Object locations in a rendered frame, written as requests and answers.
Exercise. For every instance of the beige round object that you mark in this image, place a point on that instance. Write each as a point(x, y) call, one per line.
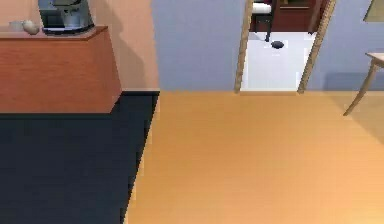
point(31, 27)

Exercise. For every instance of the dark red wooden cupboard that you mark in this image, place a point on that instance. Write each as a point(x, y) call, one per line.
point(295, 16)

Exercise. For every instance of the brown wooden cabinet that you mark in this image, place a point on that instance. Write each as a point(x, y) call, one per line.
point(56, 70)

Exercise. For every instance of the pale grey flat dish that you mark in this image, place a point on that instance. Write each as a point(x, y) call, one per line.
point(16, 25)

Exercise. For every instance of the black coffee machine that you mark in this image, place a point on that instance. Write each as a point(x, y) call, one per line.
point(66, 16)

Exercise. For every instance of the black chair with white seat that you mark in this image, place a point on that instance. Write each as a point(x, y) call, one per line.
point(265, 13)

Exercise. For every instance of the light wooden door frame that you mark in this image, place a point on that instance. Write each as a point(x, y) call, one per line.
point(241, 50)

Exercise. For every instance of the olive framed wall picture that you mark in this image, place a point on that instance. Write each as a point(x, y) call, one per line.
point(375, 11)

